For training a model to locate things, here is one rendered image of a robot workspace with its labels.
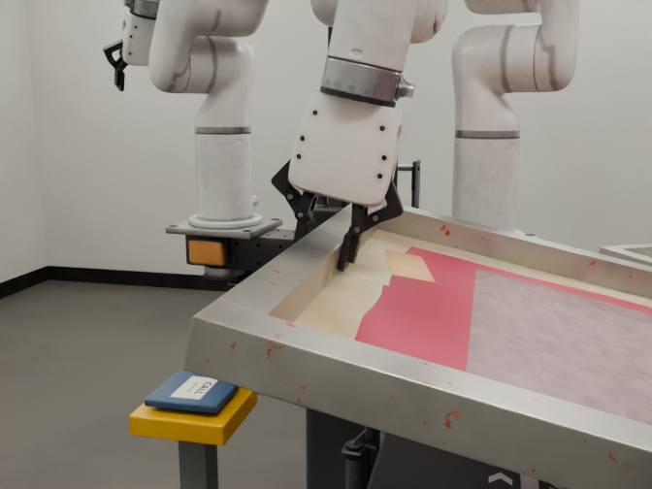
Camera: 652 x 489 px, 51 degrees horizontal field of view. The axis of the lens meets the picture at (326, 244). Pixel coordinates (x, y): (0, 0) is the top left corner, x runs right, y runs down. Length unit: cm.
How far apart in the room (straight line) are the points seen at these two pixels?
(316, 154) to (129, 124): 448
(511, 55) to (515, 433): 67
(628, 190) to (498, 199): 357
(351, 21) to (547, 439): 40
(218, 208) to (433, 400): 79
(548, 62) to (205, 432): 66
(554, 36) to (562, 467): 67
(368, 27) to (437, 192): 390
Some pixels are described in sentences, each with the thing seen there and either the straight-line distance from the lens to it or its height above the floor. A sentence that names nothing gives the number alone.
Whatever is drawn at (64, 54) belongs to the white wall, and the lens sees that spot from 538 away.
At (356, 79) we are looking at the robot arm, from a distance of 65.
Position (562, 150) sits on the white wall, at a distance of 450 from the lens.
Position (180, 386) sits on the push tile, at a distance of 96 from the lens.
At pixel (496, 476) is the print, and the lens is 80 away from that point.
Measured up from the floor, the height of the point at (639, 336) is 111.
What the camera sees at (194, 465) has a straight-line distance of 98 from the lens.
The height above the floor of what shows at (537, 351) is 113.
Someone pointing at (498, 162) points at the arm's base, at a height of 126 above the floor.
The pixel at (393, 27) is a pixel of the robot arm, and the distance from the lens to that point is 65.
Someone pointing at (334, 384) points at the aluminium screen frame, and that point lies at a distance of 42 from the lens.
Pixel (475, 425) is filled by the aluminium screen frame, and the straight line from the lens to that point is 42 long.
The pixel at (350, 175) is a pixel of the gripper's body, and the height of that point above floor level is 127.
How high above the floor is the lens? 134
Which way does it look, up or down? 12 degrees down
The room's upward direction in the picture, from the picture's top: straight up
